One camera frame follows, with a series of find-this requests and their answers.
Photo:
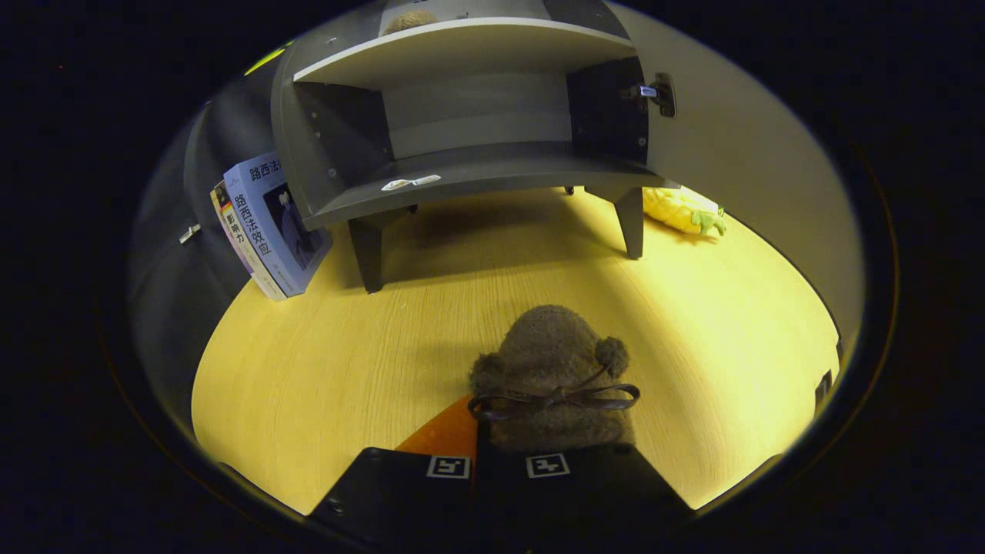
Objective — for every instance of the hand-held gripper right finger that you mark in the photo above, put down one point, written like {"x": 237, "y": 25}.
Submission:
{"x": 608, "y": 492}

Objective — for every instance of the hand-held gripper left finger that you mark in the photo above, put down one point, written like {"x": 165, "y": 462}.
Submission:
{"x": 385, "y": 492}

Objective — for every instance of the brown fuzzy shoe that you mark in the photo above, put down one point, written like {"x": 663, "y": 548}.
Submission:
{"x": 412, "y": 20}
{"x": 550, "y": 354}

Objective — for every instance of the grey shoe cabinet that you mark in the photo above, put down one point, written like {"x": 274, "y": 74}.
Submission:
{"x": 462, "y": 54}

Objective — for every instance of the metal door hinge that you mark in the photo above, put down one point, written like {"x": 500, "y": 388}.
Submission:
{"x": 660, "y": 94}

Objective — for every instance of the black backdrop cloth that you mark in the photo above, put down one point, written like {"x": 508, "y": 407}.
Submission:
{"x": 165, "y": 308}

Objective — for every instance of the yellow pineapple plush toy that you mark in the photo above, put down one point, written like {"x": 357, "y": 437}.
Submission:
{"x": 677, "y": 209}

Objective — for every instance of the blue book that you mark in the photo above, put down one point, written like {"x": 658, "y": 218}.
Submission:
{"x": 269, "y": 223}

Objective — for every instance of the white clip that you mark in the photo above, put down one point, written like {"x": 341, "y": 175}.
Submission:
{"x": 190, "y": 234}

